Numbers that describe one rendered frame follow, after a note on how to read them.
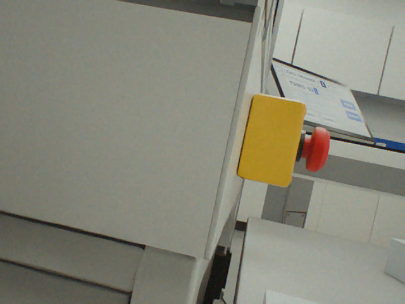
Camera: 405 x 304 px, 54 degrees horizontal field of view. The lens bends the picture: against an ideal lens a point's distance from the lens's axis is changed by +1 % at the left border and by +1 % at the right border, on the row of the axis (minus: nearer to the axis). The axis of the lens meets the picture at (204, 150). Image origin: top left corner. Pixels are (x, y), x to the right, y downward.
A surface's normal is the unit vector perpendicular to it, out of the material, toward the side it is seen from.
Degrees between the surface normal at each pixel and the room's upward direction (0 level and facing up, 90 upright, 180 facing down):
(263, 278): 0
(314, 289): 0
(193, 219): 90
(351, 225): 90
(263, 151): 90
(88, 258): 90
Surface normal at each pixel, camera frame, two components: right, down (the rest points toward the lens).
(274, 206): -0.81, -0.14
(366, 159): -0.14, 0.03
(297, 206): 0.55, 0.15
